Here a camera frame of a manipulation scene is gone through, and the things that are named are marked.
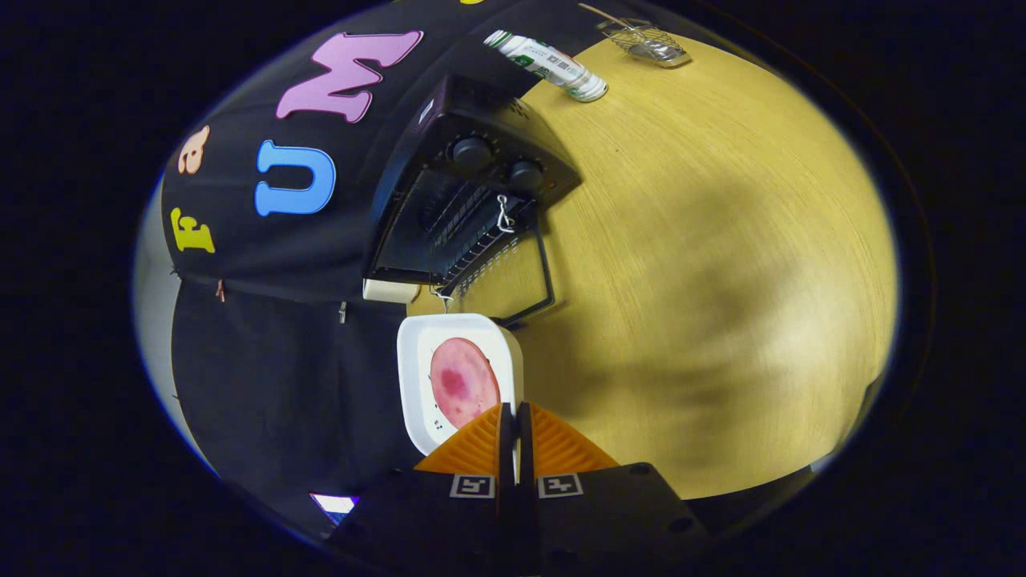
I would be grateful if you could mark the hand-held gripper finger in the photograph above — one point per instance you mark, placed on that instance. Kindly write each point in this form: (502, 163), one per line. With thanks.
(525, 449)
(505, 449)

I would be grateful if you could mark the pink ham slice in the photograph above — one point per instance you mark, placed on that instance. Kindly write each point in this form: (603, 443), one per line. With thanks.
(461, 377)

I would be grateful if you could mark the white rectangular food tray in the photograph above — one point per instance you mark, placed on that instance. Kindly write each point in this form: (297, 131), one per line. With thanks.
(417, 344)

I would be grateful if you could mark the black toaster oven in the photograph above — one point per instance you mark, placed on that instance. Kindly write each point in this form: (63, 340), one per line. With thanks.
(449, 112)

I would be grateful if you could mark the white pop-up toaster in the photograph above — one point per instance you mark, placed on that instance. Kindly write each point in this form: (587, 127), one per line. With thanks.
(389, 291)

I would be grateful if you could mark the black backdrop cloth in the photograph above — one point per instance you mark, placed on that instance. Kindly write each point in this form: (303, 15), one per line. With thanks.
(280, 361)

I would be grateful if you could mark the white bottle with green label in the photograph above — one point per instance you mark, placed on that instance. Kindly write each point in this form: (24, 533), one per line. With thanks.
(549, 64)

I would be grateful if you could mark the thin wooden stick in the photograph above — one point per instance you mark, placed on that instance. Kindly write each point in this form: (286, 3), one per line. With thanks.
(601, 13)

